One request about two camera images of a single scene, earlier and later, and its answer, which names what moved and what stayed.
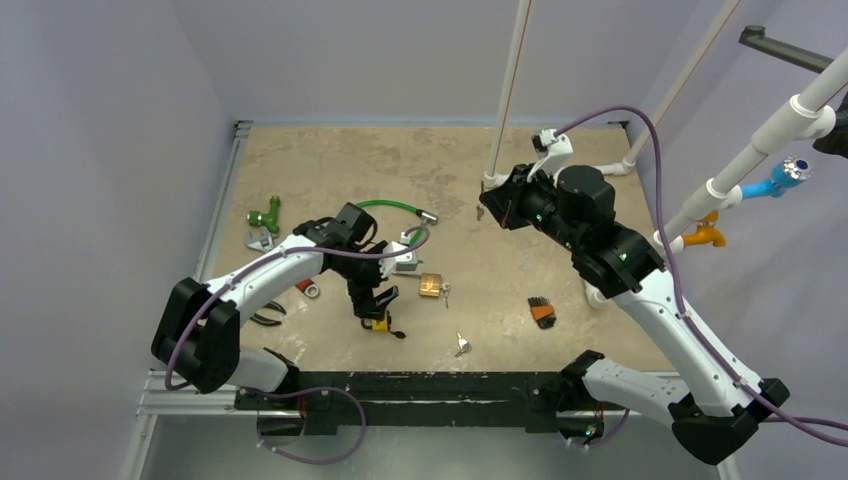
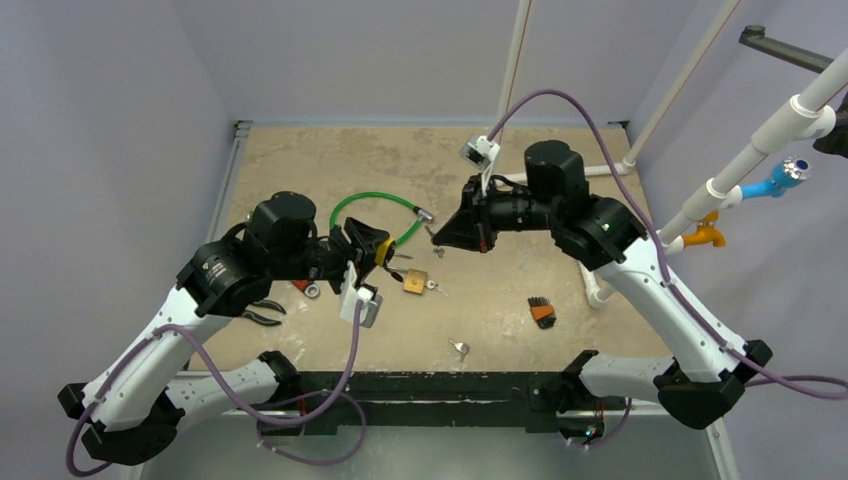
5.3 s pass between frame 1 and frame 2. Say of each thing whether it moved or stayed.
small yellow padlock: moved
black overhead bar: stayed
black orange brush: stayed
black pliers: stayed
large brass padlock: moved
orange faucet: stayed
